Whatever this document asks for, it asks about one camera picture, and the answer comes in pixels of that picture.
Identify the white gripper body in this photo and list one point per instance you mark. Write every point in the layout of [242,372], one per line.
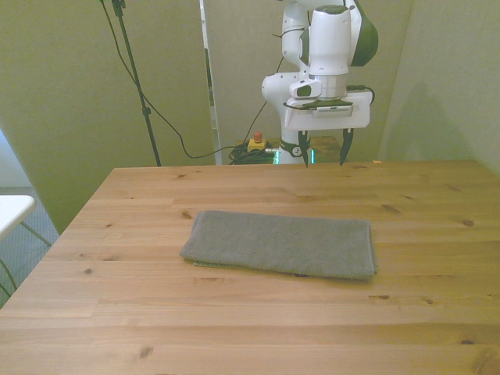
[332,122]

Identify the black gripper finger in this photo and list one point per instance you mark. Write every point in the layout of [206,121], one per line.
[304,150]
[345,146]

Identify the grey towel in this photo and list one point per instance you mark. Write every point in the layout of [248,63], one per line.
[281,242]

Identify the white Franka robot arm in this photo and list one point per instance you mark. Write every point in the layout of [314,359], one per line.
[328,39]

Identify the yellow emergency stop box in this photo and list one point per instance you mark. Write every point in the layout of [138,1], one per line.
[258,145]

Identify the white vertical panel strip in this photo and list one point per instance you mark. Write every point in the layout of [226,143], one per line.
[203,23]

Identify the white side table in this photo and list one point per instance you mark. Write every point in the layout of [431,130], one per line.
[13,209]

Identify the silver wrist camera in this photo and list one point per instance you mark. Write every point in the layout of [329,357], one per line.
[333,111]

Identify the black camera stand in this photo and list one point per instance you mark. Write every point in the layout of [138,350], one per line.
[145,110]

